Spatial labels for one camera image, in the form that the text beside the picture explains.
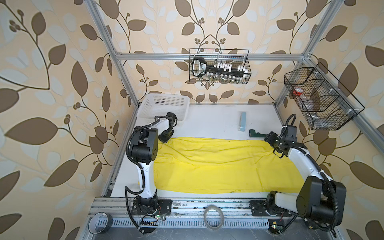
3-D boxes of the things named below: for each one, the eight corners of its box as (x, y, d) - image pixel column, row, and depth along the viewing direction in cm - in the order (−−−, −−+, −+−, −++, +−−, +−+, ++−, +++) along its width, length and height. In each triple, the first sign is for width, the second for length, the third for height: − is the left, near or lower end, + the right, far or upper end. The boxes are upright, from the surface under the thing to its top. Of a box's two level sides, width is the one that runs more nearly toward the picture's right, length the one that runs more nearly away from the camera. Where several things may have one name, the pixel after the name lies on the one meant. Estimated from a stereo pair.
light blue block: (239, 131, 106) (240, 128, 103) (240, 114, 116) (241, 111, 113) (244, 132, 105) (245, 129, 103) (245, 115, 115) (246, 112, 113)
